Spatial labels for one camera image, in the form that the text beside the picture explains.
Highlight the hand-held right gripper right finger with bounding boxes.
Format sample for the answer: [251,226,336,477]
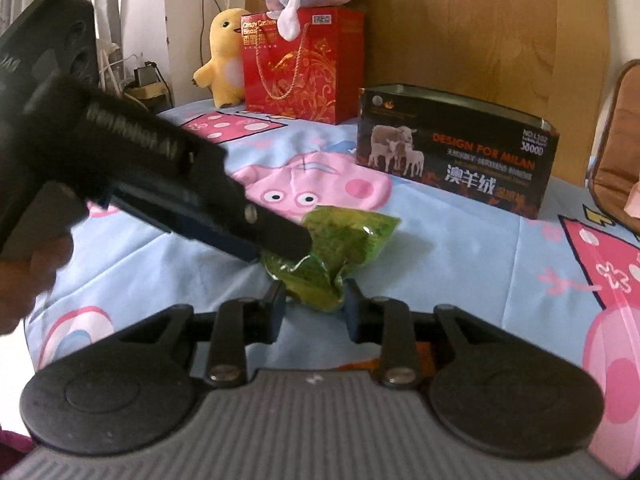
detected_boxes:
[342,279,507,389]

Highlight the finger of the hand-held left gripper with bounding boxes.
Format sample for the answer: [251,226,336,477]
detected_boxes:
[106,184,262,263]
[219,179,314,262]

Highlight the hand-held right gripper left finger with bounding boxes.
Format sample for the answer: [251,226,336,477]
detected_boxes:
[107,280,288,388]

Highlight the green candy packet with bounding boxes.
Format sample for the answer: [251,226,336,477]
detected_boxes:
[260,205,402,314]

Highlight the black sheep print box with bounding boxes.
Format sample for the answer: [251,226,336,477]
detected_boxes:
[356,84,560,220]

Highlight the person's left hand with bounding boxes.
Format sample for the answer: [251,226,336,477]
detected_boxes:
[0,234,77,337]

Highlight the power strip with plugs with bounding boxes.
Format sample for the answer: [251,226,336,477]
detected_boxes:
[97,40,174,112]

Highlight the blue pig print blanket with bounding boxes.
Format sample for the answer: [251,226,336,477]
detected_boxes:
[22,100,640,476]

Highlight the yellow plush duck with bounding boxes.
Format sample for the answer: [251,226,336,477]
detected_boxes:
[192,7,251,109]

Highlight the red gift bag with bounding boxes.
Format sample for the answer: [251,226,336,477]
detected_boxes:
[241,7,365,126]

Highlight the wooden headboard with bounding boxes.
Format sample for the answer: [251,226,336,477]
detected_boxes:
[357,0,617,187]

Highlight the brown chair cushion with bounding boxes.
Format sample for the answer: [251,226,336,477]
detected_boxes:
[582,60,640,233]

